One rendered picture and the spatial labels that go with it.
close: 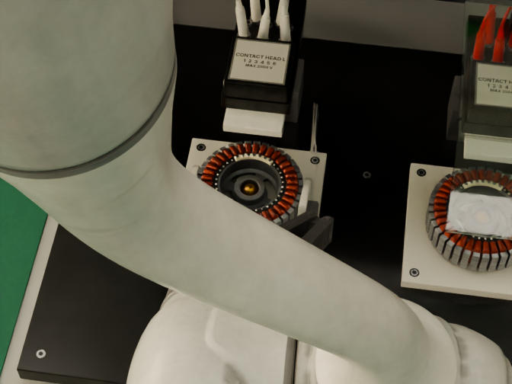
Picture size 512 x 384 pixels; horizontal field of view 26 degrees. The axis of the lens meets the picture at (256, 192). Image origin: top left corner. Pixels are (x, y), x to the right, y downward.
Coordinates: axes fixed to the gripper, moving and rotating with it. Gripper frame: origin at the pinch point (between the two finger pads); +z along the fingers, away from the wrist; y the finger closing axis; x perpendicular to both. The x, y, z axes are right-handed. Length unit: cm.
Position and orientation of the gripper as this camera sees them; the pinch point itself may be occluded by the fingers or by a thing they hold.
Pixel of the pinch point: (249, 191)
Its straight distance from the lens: 116.2
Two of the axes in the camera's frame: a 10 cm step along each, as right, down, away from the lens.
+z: 1.2, -4.5, 8.9
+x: 0.7, -8.9, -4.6
